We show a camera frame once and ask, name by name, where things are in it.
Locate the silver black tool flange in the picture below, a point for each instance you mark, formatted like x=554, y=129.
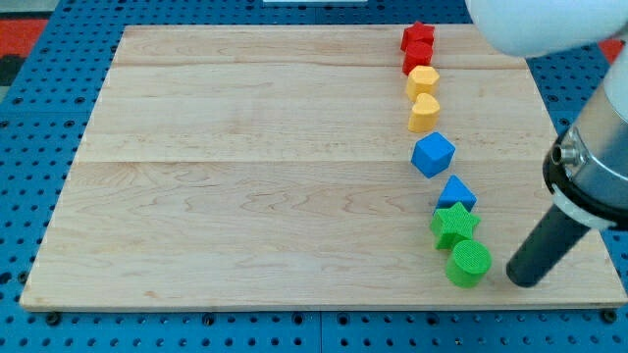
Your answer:
x=586, y=168

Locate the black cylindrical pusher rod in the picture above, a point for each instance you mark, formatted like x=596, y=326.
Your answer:
x=552, y=238

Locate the green cylinder block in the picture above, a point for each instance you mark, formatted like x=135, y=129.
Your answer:
x=468, y=262

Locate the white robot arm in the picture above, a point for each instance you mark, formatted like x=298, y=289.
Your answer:
x=531, y=28

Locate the wooden board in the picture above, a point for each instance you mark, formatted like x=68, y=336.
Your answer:
x=267, y=168

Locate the green star block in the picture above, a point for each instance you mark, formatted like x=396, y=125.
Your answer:
x=452, y=225

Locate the blue triangular block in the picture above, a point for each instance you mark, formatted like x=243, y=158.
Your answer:
x=455, y=191

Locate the blue cube block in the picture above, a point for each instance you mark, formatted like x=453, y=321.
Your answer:
x=432, y=154

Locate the yellow heart block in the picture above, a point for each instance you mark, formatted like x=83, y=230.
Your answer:
x=424, y=113

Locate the yellow pentagon block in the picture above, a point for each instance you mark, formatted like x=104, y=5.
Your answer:
x=422, y=79

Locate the red cylinder block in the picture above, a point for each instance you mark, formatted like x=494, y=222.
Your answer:
x=417, y=53

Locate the red star block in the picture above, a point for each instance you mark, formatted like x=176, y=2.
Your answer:
x=418, y=32

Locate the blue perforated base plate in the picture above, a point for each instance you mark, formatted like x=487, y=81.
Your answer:
x=43, y=115

